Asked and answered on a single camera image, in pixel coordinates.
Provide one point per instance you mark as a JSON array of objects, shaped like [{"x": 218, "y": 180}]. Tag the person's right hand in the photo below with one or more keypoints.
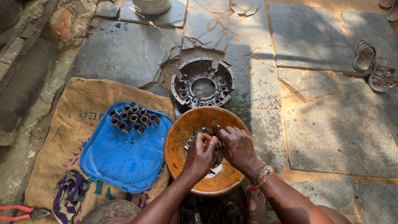
[{"x": 238, "y": 147}]

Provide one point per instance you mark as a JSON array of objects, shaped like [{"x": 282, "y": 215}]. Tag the person's left hand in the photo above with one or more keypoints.
[{"x": 199, "y": 157}]

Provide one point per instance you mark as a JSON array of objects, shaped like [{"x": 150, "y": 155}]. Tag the person's right fingers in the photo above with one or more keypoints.
[{"x": 231, "y": 132}]

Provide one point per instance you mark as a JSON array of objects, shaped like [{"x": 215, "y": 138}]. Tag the steel coil spring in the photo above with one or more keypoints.
[{"x": 220, "y": 145}]

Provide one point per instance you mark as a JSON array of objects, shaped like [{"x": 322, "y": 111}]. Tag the heap of metal parts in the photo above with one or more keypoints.
[{"x": 199, "y": 137}]

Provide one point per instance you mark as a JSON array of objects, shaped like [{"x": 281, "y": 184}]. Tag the orange plastic basin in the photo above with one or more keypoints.
[{"x": 186, "y": 140}]

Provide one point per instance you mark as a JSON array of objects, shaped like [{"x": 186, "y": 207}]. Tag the grey metal clutch cover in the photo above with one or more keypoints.
[{"x": 203, "y": 82}]

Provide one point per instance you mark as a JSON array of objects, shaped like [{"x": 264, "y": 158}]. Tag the person's foot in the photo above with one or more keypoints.
[{"x": 255, "y": 207}]

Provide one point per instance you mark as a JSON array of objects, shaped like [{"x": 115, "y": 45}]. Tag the group of steel coil springs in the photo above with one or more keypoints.
[{"x": 133, "y": 118}]

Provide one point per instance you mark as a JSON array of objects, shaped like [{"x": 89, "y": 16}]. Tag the blue plastic tray lid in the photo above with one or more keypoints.
[{"x": 124, "y": 155}]

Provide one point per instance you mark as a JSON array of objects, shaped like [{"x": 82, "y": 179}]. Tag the person's knee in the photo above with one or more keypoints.
[{"x": 334, "y": 214}]

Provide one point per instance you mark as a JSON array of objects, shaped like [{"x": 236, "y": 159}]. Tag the round metal bowl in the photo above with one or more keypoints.
[{"x": 110, "y": 211}]

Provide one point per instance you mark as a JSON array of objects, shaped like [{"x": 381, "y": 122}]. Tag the white mesh basket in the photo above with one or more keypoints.
[{"x": 151, "y": 6}]

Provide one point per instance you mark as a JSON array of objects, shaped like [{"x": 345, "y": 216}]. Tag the brown sandal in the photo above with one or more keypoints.
[
  {"x": 364, "y": 55},
  {"x": 381, "y": 74}
]

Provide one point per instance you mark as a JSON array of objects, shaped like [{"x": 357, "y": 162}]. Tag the brown burlap sack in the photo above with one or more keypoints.
[{"x": 74, "y": 124}]

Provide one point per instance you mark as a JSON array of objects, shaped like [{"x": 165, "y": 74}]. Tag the purple grey rag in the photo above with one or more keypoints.
[{"x": 70, "y": 193}]

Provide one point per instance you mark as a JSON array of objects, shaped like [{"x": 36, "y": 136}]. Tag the pink slipper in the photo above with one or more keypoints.
[
  {"x": 386, "y": 3},
  {"x": 393, "y": 13}
]

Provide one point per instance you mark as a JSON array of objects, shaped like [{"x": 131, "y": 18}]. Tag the rusty metal rail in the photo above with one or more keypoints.
[{"x": 26, "y": 43}]

